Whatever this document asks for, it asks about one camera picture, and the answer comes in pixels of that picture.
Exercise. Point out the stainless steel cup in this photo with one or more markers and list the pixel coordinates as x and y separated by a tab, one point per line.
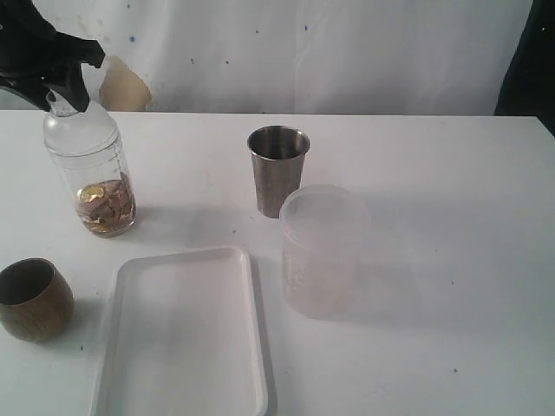
277	158

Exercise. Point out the white rectangular tray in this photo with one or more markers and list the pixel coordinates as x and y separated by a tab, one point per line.
185	336

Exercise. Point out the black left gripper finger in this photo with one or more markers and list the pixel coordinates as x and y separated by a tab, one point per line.
72	49
71	87

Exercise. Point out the dark object at right edge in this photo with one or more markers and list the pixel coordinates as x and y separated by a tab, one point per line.
528	86

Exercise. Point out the brown wooden cup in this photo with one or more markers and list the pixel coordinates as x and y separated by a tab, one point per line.
37	303

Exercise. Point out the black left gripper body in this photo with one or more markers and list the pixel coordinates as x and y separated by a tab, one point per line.
27	42

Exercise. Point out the gold coin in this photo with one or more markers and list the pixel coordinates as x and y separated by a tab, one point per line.
90	193

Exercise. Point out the clear plastic measuring cup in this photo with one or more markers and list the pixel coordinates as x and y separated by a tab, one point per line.
77	172

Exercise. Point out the brown chocolate pieces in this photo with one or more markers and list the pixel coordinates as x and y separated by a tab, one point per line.
113	214

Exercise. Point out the clear dome lid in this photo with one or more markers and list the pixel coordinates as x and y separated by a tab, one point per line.
70	133

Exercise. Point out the frosted plastic container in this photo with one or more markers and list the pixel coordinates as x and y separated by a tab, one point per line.
324	228

